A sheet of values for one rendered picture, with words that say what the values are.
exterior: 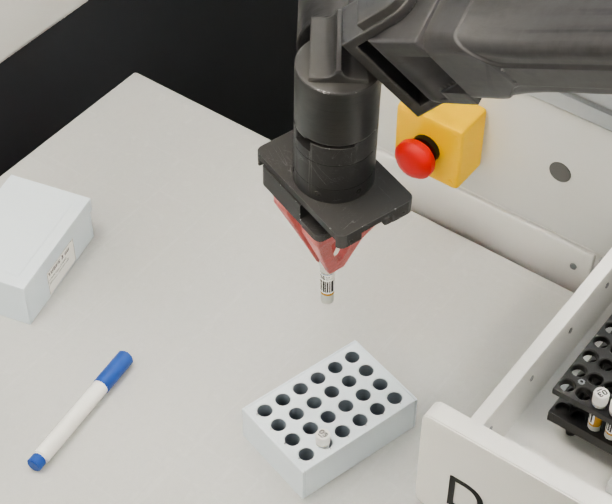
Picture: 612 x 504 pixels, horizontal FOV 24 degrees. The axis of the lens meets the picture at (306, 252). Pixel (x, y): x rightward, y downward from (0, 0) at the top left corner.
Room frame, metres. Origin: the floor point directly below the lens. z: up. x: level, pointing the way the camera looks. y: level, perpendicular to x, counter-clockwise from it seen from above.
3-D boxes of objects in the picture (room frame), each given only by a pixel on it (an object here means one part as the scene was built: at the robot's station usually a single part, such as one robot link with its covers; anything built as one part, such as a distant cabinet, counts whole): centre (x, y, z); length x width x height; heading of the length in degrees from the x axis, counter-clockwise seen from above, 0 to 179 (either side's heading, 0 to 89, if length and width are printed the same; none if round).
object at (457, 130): (1.01, -0.12, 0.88); 0.07 x 0.05 x 0.07; 53
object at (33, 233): (0.95, 0.27, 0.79); 0.13 x 0.09 x 0.05; 158
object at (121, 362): (0.78, 0.20, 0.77); 0.14 x 0.02 x 0.02; 150
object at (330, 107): (0.74, -0.02, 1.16); 0.07 x 0.06 x 0.07; 178
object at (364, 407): (0.76, -0.02, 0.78); 0.12 x 0.08 x 0.04; 128
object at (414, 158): (0.98, -0.10, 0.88); 0.04 x 0.03 x 0.04; 53
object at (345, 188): (0.74, -0.02, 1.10); 0.10 x 0.07 x 0.07; 36
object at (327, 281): (0.75, -0.02, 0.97); 0.01 x 0.01 x 0.05
